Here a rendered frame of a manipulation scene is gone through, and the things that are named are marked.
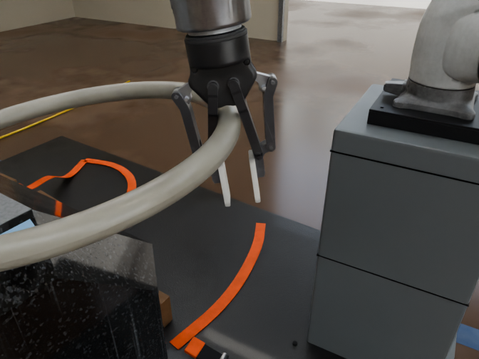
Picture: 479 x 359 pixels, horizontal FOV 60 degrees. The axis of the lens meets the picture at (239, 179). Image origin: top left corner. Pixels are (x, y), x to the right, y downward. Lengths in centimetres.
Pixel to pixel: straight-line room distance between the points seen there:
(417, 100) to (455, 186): 23
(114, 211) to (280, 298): 130
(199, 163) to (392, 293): 91
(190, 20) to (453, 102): 76
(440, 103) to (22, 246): 93
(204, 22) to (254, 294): 130
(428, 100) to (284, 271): 94
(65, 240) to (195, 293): 130
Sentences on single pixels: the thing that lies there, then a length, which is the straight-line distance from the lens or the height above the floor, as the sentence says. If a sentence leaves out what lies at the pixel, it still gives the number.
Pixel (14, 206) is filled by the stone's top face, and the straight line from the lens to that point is 77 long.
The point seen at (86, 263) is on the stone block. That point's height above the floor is 70.
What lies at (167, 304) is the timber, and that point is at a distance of 150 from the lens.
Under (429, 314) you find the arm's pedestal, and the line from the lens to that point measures 127.
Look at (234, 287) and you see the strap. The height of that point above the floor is 2.
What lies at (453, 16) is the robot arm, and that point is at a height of 105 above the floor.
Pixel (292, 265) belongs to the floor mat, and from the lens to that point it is 177.
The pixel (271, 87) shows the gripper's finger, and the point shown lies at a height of 104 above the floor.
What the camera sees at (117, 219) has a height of 99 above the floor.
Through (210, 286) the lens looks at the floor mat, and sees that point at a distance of 167.
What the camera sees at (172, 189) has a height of 100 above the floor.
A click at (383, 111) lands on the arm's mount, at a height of 84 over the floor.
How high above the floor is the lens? 121
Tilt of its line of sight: 31 degrees down
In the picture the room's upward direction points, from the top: straight up
